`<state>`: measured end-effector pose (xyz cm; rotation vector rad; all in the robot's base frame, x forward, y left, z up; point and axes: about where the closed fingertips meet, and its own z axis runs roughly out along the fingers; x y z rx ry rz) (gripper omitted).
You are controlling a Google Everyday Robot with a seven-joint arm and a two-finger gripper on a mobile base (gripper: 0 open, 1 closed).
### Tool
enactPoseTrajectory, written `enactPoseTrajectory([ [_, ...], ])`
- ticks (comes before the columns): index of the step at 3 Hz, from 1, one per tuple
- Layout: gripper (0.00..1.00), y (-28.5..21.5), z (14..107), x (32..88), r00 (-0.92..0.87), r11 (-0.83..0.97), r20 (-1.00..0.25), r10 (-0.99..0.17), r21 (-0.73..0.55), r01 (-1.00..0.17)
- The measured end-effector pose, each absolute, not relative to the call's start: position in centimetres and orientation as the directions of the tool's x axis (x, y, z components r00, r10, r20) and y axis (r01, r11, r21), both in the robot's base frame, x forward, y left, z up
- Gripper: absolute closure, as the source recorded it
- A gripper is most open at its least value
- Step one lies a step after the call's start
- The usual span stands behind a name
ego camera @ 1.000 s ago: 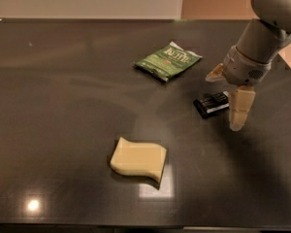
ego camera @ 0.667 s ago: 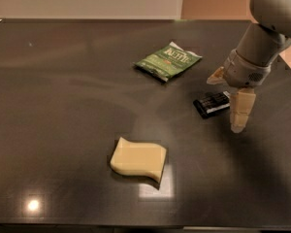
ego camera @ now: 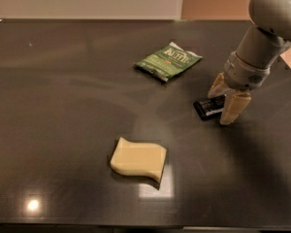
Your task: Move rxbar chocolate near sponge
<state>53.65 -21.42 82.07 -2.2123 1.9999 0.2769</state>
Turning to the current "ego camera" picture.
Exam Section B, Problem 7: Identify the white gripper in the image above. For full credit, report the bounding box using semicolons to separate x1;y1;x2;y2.
208;51;270;125

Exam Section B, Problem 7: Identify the black rxbar chocolate bar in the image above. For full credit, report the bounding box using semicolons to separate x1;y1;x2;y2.
193;95;225;120

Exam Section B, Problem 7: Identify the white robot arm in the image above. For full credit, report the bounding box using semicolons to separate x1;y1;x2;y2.
208;0;291;125

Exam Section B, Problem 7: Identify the yellow wavy sponge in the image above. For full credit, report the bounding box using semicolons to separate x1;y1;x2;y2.
111;138;167;183

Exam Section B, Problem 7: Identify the green kettle chips bag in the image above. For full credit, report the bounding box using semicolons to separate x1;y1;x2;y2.
135;42;202;83

